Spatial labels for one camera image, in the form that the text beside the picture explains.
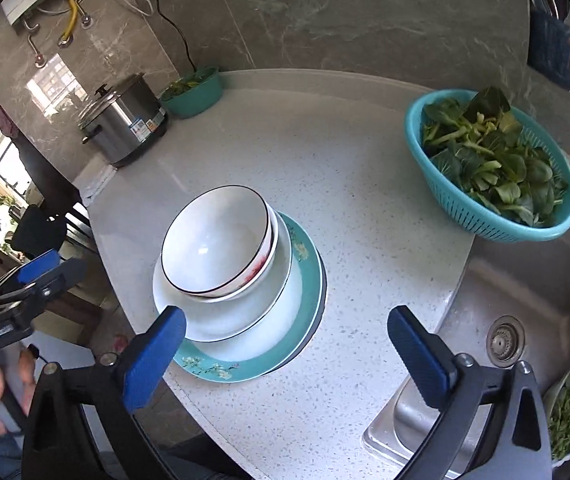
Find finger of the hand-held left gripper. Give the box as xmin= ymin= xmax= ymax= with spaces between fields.
xmin=0 ymin=249 xmax=62 ymax=301
xmin=0 ymin=258 xmax=89 ymax=321

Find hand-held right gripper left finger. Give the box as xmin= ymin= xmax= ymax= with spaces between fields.
xmin=21 ymin=305 xmax=187 ymax=480

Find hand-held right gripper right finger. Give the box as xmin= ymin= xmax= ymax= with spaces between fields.
xmin=386 ymin=305 xmax=552 ymax=480

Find wide white bowl black rim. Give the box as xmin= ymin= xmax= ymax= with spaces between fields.
xmin=152 ymin=210 xmax=293 ymax=343

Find teal floral plate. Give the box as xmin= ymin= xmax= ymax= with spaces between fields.
xmin=245 ymin=247 xmax=327 ymax=378
xmin=172 ymin=210 xmax=323 ymax=385

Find deep white bowl black rim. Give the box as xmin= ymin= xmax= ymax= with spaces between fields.
xmin=161 ymin=186 xmax=271 ymax=297

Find white bowl with red dots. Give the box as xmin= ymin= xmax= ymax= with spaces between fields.
xmin=185 ymin=205 xmax=280 ymax=303

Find black chair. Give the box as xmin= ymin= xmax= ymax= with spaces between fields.
xmin=12 ymin=202 xmax=90 ymax=266

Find sink drain strainer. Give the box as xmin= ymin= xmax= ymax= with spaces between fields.
xmin=486 ymin=316 xmax=526 ymax=367

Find stainless steel sink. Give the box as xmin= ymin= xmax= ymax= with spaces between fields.
xmin=362 ymin=242 xmax=570 ymax=476

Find teal plastic colander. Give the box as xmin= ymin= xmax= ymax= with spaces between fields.
xmin=404 ymin=88 xmax=570 ymax=243

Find stainless steel cooker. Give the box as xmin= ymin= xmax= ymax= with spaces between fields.
xmin=77 ymin=73 xmax=168 ymax=168

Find leafy greens in colander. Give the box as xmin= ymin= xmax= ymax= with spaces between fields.
xmin=421 ymin=86 xmax=568 ymax=228

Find teal plastic basin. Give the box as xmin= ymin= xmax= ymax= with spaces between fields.
xmin=159 ymin=66 xmax=224 ymax=120

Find greens in teal basin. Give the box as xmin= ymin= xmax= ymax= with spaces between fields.
xmin=162 ymin=67 xmax=218 ymax=98

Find blue plastic basket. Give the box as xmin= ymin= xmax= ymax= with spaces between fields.
xmin=528 ymin=7 xmax=570 ymax=92

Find metal water hose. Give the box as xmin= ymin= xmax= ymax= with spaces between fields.
xmin=19 ymin=19 xmax=48 ymax=68

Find yellow gas hose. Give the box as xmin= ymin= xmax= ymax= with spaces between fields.
xmin=59 ymin=0 xmax=80 ymax=47

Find black power cord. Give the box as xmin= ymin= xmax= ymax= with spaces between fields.
xmin=147 ymin=0 xmax=200 ymax=75

